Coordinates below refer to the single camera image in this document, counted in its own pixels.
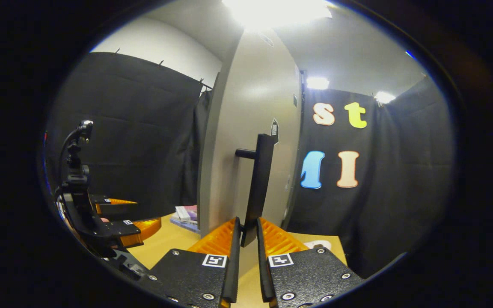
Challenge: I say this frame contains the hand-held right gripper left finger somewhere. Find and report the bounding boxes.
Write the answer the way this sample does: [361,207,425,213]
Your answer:
[148,217,242,308]

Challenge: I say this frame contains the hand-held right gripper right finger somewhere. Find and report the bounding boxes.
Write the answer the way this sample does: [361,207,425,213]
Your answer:
[256,217,365,308]

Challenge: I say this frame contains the black cabinet door handle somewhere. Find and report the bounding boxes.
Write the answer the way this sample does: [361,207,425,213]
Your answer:
[235,133,275,248]

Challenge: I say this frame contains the grey cabinet door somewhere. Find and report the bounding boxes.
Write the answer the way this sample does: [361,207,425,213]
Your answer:
[197,28,303,278]

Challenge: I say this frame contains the dark grey cabinet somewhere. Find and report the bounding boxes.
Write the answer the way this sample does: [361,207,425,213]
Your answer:
[283,69,307,231]

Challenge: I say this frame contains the white round object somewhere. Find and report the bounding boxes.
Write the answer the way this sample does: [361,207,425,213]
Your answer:
[304,240,332,251]

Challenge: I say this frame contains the blue book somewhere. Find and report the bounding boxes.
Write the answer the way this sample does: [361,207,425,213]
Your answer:
[169,217,200,234]

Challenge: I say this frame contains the black backdrop cloth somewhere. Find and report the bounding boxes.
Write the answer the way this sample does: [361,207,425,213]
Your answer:
[45,51,457,278]

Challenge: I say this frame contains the large ceiling light panel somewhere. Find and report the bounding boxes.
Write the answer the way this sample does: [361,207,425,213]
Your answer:
[223,0,333,28]

